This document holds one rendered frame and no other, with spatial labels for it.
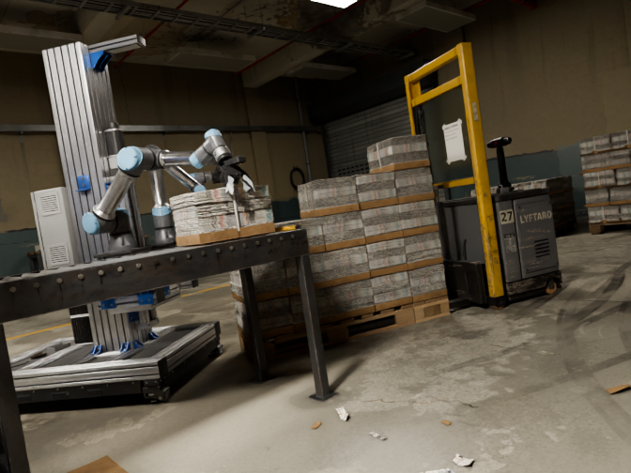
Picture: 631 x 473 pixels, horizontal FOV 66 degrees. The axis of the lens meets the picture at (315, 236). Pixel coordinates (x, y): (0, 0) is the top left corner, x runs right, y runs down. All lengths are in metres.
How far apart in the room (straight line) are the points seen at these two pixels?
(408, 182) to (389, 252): 0.51
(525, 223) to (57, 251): 3.10
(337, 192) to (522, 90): 6.77
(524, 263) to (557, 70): 5.96
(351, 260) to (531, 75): 6.88
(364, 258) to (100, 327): 1.68
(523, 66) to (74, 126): 7.87
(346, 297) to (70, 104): 2.03
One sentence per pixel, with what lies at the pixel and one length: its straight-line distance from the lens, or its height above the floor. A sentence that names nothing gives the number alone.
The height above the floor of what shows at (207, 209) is 0.95.
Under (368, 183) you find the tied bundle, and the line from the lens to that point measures 3.27.
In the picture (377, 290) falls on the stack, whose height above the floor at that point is 0.28.
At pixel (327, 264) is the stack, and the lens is 3.13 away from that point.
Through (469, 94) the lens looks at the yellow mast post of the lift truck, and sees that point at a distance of 3.58.
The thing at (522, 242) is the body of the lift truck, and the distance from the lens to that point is 3.79.
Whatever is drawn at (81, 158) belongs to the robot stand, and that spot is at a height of 1.38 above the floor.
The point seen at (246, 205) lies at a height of 0.94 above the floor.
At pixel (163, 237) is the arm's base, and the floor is 0.85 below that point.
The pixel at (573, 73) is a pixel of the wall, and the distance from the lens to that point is 9.29.
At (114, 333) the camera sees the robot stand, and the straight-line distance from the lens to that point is 3.16.
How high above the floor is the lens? 0.87
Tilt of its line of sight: 3 degrees down
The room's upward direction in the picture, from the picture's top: 9 degrees counter-clockwise
